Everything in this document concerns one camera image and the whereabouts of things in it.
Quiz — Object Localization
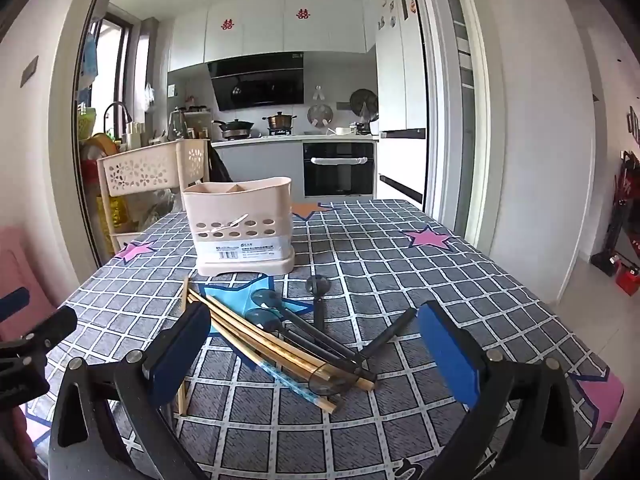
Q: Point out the black range hood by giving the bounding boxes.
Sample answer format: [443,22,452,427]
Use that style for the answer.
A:
[207,52,306,112]

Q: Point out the yellow oil bottle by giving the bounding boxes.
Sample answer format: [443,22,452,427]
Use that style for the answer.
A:
[102,194,132,233]

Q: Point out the steel cooking pot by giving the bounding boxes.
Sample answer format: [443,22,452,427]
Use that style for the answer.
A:
[263,112,298,131]

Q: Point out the dark round-headed plastic utensil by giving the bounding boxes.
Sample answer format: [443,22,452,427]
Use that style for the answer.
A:
[305,275,332,332]

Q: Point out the red floor items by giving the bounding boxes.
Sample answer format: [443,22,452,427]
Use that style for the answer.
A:
[589,149,640,297]

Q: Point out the green plastic basket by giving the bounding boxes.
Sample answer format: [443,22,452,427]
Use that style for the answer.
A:
[75,107,97,141]

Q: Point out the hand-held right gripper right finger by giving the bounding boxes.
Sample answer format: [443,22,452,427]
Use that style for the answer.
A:
[416,301,579,447]

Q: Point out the hanging dark frying pan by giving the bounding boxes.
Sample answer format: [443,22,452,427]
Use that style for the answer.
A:
[349,88,379,117]

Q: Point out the white upper kitchen cabinets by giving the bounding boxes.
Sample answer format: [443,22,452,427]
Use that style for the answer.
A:
[167,0,377,72]

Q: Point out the black garment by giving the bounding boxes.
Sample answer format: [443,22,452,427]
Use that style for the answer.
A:
[208,144,234,184]

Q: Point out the black wok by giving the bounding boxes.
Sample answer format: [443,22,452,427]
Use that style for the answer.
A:
[212,118,255,139]

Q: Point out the beige perforated storage cart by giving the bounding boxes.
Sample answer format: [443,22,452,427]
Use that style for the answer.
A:
[96,139,211,257]

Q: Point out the grey checked star tablecloth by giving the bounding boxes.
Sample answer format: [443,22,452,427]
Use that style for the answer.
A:
[45,197,626,480]

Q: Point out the steel kettle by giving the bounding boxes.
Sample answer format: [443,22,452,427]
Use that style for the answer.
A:
[168,109,187,142]

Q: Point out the beige plastic utensil holder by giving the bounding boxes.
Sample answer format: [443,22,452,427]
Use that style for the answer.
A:
[181,176,297,277]

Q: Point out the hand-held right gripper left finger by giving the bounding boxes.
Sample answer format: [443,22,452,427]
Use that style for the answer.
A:
[49,301,212,448]

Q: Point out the curved kitchen faucet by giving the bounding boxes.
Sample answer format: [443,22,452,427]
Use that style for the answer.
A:
[102,102,134,142]

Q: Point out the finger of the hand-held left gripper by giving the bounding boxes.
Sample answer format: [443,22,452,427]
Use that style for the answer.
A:
[0,306,79,361]
[0,287,29,322]

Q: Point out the white refrigerator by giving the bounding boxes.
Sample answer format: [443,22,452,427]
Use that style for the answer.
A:
[374,0,430,207]

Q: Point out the black built-in oven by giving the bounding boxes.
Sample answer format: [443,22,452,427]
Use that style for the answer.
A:
[302,141,376,199]

